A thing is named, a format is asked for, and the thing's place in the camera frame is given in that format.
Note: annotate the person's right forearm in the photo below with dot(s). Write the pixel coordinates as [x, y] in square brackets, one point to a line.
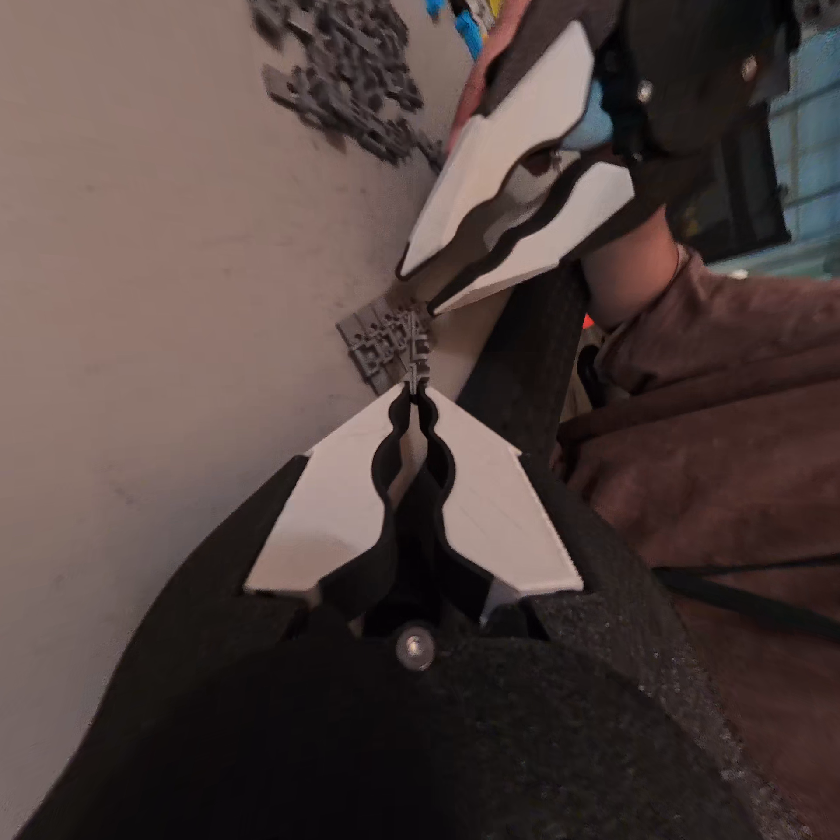
[630, 275]

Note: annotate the grey desk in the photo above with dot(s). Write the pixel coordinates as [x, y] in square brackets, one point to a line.
[164, 328]

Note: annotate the pile of grey track pieces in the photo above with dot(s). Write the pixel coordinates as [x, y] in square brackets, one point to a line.
[354, 85]

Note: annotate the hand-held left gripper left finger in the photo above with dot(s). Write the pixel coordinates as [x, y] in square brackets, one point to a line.
[321, 518]

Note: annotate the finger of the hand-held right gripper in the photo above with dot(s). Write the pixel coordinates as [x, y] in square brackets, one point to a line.
[564, 223]
[512, 124]

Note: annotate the black machine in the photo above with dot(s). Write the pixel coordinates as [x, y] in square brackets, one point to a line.
[735, 190]

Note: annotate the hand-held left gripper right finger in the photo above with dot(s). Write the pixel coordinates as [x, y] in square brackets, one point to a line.
[512, 518]

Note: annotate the person's brown shirt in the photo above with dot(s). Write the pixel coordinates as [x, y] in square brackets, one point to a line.
[722, 459]

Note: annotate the black perforated foam pad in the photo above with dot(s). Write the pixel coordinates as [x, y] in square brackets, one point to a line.
[525, 367]

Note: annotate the person's right hand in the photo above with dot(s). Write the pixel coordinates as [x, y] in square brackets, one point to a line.
[485, 72]

